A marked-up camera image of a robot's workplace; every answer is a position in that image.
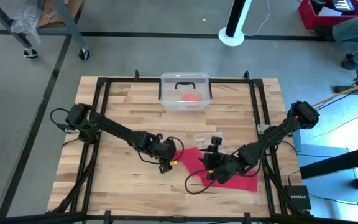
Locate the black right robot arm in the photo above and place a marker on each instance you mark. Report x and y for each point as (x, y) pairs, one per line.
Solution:
(272, 137)

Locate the brown cardboard sheet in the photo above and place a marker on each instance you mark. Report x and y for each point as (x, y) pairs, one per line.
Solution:
(47, 17)

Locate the clear plastic storage box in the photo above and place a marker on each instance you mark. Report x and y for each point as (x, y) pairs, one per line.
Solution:
(169, 102)

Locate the red plastic crate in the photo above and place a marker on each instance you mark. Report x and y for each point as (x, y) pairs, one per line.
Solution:
(309, 18)

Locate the orange bandage roll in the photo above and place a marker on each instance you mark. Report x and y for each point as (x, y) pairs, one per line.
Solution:
(191, 96)

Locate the black device with white stripes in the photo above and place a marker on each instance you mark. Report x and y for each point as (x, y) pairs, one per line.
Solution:
(342, 4)

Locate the white tower fan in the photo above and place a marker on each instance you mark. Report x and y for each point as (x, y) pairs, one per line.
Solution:
(231, 37)

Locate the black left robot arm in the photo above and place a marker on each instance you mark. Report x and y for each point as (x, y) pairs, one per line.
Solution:
(117, 128)

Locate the silver mounting plate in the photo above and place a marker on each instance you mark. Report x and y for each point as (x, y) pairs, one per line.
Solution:
(264, 128)

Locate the black metal table frame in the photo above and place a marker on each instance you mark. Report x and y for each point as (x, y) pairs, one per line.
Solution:
(129, 80)

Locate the person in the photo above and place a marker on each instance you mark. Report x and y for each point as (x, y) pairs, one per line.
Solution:
(353, 28)

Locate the grey metal rolling cart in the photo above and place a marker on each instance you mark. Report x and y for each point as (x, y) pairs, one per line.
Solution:
(68, 21)

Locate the red elastic bandage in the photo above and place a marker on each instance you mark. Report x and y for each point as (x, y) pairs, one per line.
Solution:
(191, 157)

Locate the black metal stand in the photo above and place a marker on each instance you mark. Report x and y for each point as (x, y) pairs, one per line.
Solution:
(337, 160)

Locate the crumpled clear plastic wrap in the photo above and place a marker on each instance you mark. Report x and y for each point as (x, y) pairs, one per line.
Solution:
(26, 18)

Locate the black Netgear network switch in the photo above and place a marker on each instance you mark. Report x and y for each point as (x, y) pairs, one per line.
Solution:
(297, 197)

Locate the black cart caster wheel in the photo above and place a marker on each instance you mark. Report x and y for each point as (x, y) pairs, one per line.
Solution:
(30, 53)
(84, 54)

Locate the clear plastic bag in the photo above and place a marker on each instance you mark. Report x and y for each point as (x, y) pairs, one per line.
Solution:
(202, 138)

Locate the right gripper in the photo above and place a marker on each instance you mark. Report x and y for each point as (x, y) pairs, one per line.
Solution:
(222, 168)

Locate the black crossbar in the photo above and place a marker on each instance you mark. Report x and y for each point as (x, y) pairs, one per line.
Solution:
(26, 218)

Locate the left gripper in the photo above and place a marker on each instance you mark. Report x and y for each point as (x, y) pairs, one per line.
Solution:
(163, 149)

